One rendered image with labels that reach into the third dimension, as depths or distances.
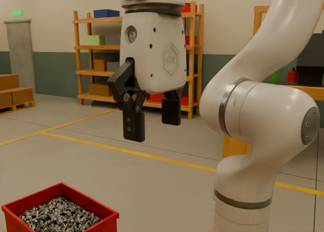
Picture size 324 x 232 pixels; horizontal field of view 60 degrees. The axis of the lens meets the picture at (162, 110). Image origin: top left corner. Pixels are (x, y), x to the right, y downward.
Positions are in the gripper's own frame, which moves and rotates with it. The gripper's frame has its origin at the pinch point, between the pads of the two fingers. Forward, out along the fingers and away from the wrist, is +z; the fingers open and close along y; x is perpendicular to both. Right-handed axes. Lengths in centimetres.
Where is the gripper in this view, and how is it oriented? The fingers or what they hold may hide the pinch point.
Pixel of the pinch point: (154, 125)
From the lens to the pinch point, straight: 40.5
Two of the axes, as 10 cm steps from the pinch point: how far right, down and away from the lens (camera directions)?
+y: 5.5, -1.9, 8.1
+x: -8.3, -1.2, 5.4
